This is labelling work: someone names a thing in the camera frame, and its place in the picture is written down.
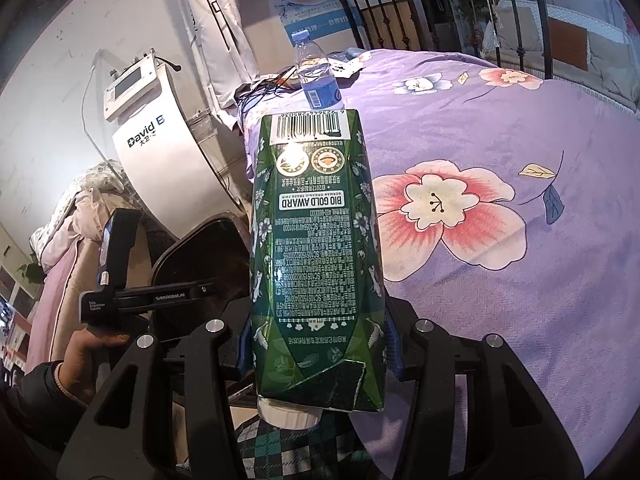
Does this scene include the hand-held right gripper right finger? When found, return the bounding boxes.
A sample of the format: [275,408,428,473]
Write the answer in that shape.
[382,296,586,480]

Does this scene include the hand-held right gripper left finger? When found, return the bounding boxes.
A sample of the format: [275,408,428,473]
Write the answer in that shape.
[57,300,252,480]

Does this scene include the green drink carton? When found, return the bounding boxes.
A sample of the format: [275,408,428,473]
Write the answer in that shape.
[248,109,387,430]

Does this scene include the person's left forearm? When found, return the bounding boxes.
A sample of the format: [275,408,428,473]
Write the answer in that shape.
[0,360,93,461]

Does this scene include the person's left hand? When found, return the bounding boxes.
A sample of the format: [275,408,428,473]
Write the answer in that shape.
[57,330,132,405]

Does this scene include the pink bedding pile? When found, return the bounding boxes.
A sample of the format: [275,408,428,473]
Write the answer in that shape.
[25,162,151,376]

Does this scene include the white curved machine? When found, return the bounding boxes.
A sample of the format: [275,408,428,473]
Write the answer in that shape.
[102,50,251,241]

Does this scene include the person's plaid clothing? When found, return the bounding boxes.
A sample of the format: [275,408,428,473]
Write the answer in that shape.
[235,410,381,480]

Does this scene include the purple floral bed sheet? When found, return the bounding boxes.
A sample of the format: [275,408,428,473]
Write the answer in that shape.
[242,49,640,480]

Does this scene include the clear water bottle blue label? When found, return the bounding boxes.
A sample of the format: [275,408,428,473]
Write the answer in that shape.
[291,30,344,111]

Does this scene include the white patterned pouch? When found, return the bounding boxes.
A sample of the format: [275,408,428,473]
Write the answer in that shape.
[327,50,372,79]

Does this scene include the black metal bed headboard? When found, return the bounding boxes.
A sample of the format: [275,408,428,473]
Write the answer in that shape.
[332,0,556,81]

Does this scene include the white cushion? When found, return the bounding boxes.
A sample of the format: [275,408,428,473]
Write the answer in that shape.
[495,0,551,56]
[587,30,640,101]

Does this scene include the white wicker swing sofa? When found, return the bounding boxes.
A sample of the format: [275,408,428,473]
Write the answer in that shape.
[492,0,640,111]

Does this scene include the orange cushion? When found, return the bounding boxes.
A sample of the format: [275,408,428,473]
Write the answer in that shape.
[547,17,589,72]

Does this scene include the black cable tangle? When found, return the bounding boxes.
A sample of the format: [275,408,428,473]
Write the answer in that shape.
[235,67,301,126]

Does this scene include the blue white wall poster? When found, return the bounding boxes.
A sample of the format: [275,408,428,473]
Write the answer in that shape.
[270,0,361,46]

